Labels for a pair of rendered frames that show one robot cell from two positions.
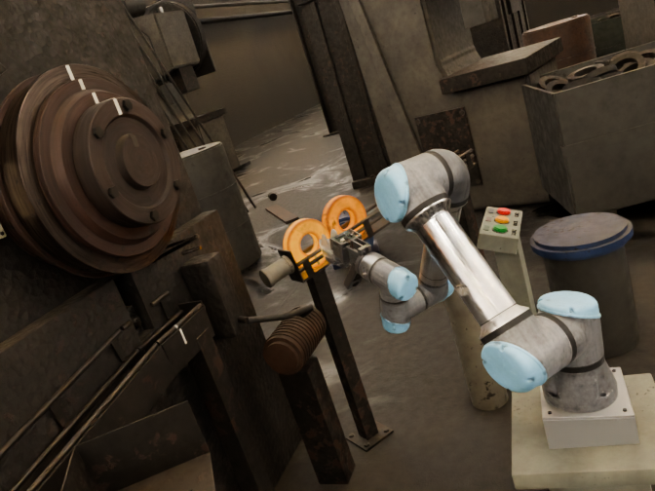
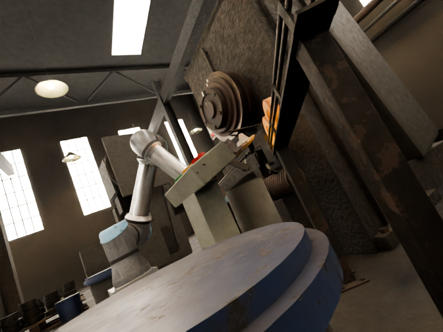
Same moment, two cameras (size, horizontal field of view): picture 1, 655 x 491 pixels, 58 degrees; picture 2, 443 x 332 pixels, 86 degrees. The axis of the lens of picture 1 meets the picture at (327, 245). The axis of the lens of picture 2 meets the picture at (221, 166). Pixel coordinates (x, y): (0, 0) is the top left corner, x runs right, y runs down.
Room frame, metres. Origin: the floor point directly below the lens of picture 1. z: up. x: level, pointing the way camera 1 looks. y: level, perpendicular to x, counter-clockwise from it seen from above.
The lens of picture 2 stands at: (2.07, -0.98, 0.47)
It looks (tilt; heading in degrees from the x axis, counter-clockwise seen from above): 10 degrees up; 123
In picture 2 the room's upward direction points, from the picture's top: 24 degrees counter-clockwise
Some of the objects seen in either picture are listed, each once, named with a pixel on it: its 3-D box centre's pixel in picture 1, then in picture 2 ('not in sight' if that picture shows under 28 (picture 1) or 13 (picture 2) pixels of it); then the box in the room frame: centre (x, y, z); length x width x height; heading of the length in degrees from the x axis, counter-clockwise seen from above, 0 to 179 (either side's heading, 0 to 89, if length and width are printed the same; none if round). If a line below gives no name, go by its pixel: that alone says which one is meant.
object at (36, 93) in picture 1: (99, 171); (223, 107); (1.38, 0.44, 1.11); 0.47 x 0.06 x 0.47; 155
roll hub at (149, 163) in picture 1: (133, 163); (212, 109); (1.34, 0.35, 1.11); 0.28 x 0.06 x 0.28; 155
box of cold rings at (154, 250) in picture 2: not in sight; (125, 259); (-1.40, 1.00, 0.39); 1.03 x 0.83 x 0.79; 69
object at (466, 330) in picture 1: (472, 332); (281, 267); (1.71, -0.36, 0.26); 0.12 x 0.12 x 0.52
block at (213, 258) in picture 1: (213, 296); (273, 147); (1.60, 0.35, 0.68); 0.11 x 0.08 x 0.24; 65
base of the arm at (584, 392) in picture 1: (576, 371); (128, 266); (1.10, -0.43, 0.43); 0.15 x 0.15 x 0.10
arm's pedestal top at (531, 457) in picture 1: (587, 428); not in sight; (1.10, -0.42, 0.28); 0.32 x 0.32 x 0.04; 68
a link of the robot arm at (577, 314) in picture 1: (567, 325); (118, 239); (1.10, -0.43, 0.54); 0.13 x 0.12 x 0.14; 117
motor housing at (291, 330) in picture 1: (316, 396); (301, 221); (1.62, 0.17, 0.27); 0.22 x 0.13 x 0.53; 155
